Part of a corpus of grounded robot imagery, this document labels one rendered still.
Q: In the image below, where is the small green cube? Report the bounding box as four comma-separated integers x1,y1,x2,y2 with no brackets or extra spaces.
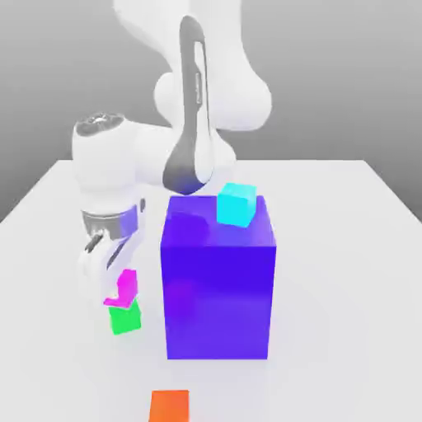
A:
108,297,143,336

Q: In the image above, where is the small magenta cube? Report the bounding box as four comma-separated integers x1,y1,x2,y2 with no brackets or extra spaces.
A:
103,268,138,311

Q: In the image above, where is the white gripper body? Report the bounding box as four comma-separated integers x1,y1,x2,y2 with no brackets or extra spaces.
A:
76,232,143,298

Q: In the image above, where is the large blue box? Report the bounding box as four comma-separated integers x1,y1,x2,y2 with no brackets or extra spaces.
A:
160,195,277,361

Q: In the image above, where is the small cyan cube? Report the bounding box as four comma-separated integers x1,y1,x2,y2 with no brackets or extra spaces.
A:
216,182,258,229

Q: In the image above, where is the small orange cube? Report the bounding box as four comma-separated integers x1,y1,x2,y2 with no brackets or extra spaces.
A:
148,389,190,422

